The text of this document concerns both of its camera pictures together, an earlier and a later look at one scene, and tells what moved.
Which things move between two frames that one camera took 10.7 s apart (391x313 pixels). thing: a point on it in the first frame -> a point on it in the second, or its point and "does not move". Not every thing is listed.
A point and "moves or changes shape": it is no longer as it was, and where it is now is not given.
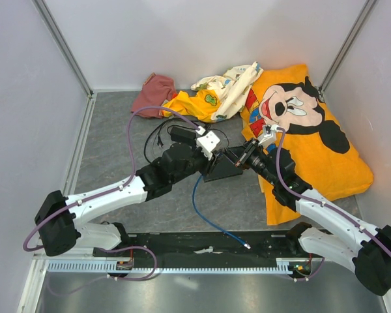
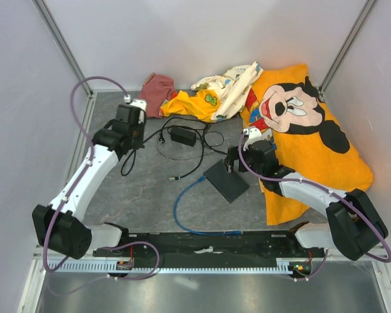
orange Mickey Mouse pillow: [325, 158] does not move
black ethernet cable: [159, 141] moves or changes shape
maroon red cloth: [156, 90] does not move
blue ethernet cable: [210, 225] -> [219, 233]
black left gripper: [212, 162] -> [140, 144]
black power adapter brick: [179, 134] does not move
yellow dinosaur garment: [204, 105] does not move
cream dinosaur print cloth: [232, 88] does not move
